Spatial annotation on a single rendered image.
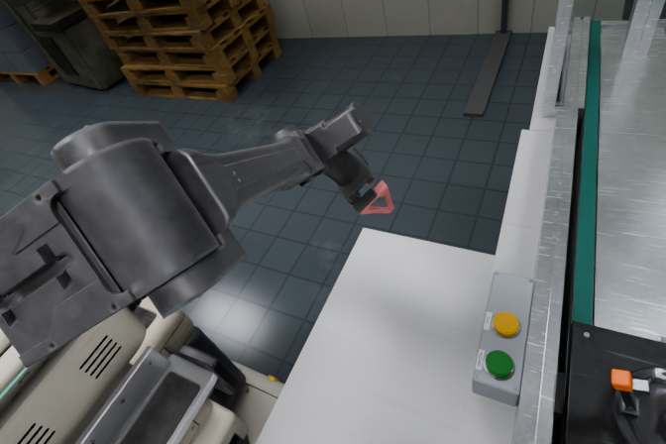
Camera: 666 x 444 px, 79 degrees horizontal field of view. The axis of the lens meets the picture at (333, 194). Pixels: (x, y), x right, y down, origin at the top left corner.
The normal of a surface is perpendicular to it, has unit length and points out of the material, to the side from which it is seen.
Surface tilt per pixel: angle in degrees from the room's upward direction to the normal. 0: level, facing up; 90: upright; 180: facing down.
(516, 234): 0
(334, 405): 0
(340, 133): 60
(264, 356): 0
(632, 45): 90
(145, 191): 54
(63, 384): 98
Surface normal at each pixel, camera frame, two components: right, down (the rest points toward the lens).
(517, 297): -0.23, -0.69
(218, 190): 0.84, -0.51
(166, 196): 0.72, -0.41
